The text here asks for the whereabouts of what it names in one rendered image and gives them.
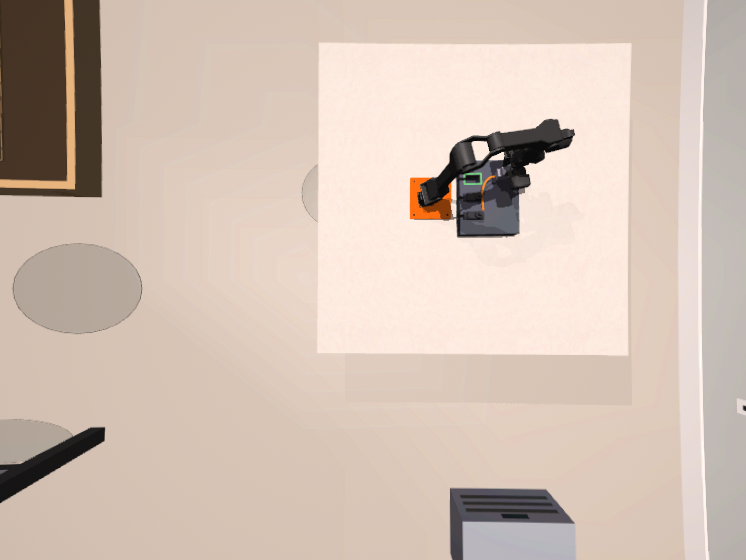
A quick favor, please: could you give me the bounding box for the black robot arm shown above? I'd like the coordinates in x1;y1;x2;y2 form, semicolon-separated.
417;119;575;208

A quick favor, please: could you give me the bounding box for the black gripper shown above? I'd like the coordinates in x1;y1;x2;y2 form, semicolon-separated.
503;149;537;190

